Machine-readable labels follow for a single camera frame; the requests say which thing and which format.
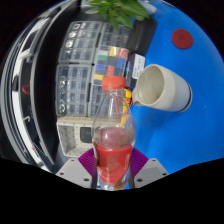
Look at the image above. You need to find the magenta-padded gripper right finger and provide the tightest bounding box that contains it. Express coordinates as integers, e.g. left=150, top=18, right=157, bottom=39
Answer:
left=128, top=147, right=170, bottom=190

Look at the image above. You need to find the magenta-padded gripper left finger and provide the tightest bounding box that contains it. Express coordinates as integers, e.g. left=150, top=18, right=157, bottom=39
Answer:
left=55, top=147, right=100, bottom=190

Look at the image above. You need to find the clear red-capped drink bottle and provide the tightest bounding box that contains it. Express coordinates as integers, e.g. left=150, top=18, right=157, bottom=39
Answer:
left=91, top=75, right=137, bottom=192

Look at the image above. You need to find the white perforated tray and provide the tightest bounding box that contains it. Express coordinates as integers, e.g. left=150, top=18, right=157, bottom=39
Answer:
left=55, top=115, right=98, bottom=158

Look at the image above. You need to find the black flat device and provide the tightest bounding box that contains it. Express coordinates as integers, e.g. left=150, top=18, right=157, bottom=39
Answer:
left=79, top=126, right=94, bottom=144

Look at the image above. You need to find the grey small-parts drawer cabinet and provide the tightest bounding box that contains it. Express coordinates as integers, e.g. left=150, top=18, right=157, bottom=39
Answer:
left=59, top=20, right=103, bottom=64
left=87, top=83, right=103, bottom=118
left=54, top=63, right=93, bottom=118
left=99, top=22, right=134, bottom=48

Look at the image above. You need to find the yellow multimeter with red leads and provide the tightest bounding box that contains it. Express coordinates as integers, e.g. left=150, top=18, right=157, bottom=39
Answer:
left=122, top=85, right=135, bottom=111

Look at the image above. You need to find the beige ceramic cup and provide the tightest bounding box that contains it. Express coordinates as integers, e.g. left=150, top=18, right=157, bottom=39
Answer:
left=132, top=63, right=194, bottom=113

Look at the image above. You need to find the black workbench shelf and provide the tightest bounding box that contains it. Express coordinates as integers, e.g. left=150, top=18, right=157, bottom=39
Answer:
left=29, top=3, right=79, bottom=166

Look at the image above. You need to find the black box with white label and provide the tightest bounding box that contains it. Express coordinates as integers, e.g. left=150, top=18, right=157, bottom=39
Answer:
left=125, top=52, right=147, bottom=89

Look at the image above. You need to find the clear box of coloured parts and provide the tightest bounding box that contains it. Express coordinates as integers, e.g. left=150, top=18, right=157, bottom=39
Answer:
left=92, top=45, right=130, bottom=88

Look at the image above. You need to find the flat round red coaster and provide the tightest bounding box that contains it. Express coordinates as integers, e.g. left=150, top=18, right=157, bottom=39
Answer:
left=171, top=28, right=195, bottom=50

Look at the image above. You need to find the plain black box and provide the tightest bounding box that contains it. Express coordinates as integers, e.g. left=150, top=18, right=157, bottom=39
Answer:
left=128, top=16, right=158, bottom=56

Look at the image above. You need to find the green potted plant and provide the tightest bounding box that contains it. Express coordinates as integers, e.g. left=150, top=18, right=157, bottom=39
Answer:
left=83, top=0, right=151, bottom=30

